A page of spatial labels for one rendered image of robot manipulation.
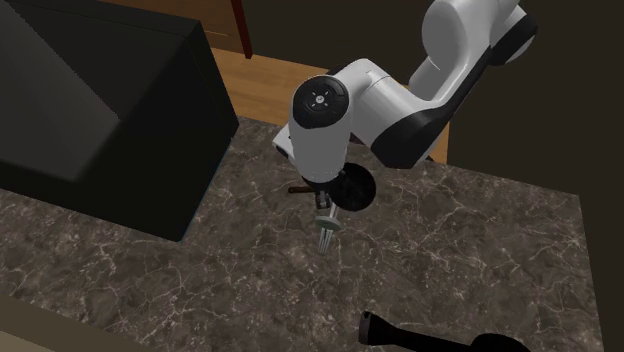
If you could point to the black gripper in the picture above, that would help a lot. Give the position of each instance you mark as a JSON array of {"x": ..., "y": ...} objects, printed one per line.
[{"x": 322, "y": 197}]

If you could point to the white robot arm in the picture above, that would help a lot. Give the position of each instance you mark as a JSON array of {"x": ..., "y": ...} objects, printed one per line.
[{"x": 414, "y": 105}]

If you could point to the silver fork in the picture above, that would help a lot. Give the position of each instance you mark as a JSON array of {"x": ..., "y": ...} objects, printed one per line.
[{"x": 325, "y": 241}]

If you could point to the black bottle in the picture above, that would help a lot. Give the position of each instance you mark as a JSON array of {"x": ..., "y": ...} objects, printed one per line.
[{"x": 400, "y": 336}]

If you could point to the large black box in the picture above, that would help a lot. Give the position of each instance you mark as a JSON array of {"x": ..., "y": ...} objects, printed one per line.
[{"x": 97, "y": 122}]

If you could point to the dark red wooden post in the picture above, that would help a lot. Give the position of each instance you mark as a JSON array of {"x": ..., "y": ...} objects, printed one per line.
[{"x": 242, "y": 27}]

